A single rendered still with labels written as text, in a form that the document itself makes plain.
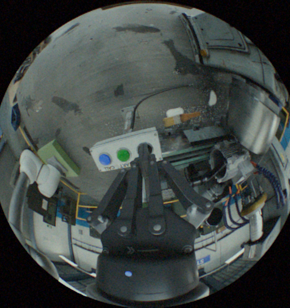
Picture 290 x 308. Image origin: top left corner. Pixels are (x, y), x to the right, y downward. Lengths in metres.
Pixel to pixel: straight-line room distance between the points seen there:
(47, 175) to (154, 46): 0.88
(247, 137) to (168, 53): 0.40
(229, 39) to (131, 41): 0.33
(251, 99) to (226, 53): 0.15
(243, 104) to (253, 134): 0.09
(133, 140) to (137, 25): 0.47
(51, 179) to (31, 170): 0.18
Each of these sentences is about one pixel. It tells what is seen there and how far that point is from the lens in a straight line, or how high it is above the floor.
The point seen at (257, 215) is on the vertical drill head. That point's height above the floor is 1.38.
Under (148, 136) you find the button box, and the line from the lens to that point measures 0.22.
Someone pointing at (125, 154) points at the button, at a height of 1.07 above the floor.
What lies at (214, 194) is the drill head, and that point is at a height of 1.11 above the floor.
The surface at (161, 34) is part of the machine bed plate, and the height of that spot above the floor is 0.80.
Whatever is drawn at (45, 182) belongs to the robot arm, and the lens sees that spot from 0.76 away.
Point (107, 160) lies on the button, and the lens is 0.25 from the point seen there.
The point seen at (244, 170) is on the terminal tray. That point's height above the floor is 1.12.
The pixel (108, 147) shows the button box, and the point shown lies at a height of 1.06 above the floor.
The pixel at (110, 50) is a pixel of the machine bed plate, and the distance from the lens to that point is 0.45.
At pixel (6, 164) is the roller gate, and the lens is 6.43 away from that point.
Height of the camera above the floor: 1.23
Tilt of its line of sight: 42 degrees down
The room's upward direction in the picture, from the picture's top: 172 degrees clockwise
